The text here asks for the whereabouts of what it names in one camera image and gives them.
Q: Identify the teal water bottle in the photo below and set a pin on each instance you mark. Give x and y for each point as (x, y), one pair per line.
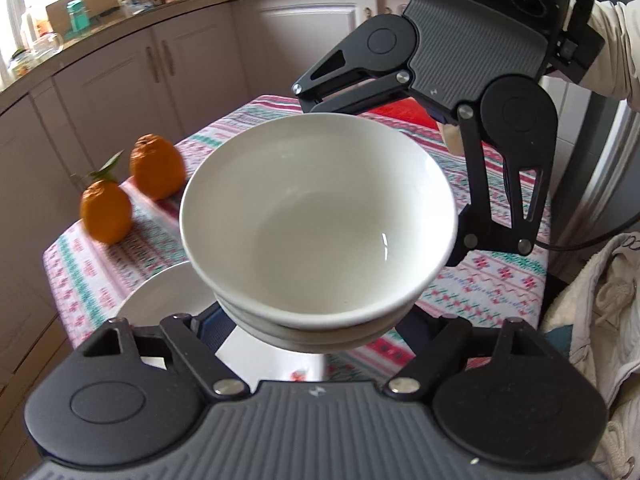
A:
(77, 17)

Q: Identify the white plate with fruit print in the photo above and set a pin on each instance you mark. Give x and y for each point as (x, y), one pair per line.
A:
(160, 300)

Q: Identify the white kitchen cabinets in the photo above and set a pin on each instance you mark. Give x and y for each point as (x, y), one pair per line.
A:
(100, 110)

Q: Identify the glass jar with flower print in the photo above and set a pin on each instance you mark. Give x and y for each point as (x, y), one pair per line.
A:
(19, 64)

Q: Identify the orange without leaf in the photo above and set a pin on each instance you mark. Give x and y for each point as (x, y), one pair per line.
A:
(157, 170)

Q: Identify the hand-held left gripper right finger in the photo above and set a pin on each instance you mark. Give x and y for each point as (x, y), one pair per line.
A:
(420, 335)

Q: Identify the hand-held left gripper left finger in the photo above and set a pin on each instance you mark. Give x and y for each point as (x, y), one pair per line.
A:
(215, 330)

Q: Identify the white bowl with pink flowers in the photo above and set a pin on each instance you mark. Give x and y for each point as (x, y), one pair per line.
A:
(300, 210)

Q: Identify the person's right forearm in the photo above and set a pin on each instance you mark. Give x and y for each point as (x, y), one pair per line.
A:
(615, 50)

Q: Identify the orange with green leaf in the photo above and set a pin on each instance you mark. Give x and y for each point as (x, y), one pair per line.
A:
(105, 215)

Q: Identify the clear glass pitcher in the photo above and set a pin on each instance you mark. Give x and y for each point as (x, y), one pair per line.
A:
(47, 45)

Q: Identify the brown cardboard sheet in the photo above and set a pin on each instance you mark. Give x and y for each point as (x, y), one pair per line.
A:
(100, 0)

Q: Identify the red printed box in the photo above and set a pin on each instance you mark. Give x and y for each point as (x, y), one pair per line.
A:
(400, 110)

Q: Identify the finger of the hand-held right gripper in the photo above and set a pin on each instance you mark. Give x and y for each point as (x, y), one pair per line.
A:
(480, 230)
(340, 102)

